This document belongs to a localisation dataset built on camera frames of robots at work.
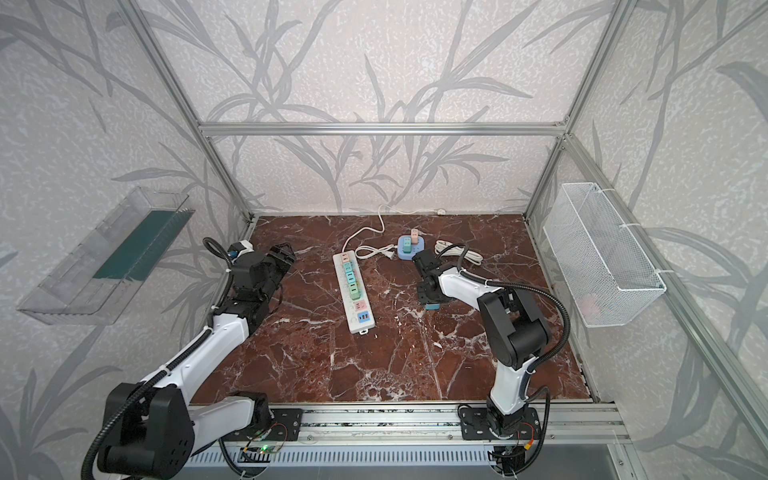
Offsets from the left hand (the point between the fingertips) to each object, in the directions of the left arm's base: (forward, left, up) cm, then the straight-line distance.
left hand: (290, 239), depth 83 cm
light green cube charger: (-8, -17, -16) cm, 24 cm away
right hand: (-3, -41, -20) cm, 46 cm away
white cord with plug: (+12, -25, -22) cm, 35 cm away
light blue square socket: (+12, -36, -19) cm, 42 cm away
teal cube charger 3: (+10, -33, -16) cm, 39 cm away
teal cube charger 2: (-3, -15, -16) cm, 22 cm away
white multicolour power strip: (-13, -19, -20) cm, 30 cm away
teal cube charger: (+1, -14, -16) cm, 21 cm away
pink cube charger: (+15, -36, -16) cm, 42 cm away
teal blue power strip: (-10, -41, -20) cm, 47 cm away
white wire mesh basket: (-20, -74, +13) cm, 78 cm away
